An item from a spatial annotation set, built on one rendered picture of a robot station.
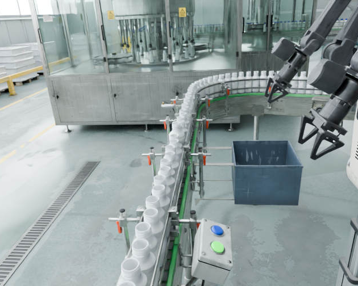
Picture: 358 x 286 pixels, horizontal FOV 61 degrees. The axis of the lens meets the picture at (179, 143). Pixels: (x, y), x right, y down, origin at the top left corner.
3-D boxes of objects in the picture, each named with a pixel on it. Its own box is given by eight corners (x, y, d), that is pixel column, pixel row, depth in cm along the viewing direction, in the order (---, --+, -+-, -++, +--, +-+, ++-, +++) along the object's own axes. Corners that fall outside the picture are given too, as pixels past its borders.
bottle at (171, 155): (170, 198, 113) (167, 158, 107) (162, 192, 118) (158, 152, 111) (183, 193, 116) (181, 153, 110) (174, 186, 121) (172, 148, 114)
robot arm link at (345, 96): (374, 86, 71) (362, 81, 76) (348, 73, 70) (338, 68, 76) (354, 112, 74) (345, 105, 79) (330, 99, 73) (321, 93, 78)
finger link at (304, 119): (295, 145, 81) (316, 115, 77) (287, 135, 87) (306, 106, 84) (316, 155, 82) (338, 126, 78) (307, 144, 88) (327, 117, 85)
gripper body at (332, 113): (321, 127, 73) (341, 100, 70) (306, 113, 83) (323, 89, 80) (344, 138, 74) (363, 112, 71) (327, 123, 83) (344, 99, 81)
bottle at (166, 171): (180, 211, 105) (178, 168, 99) (166, 218, 102) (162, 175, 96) (170, 204, 110) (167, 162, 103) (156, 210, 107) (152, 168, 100)
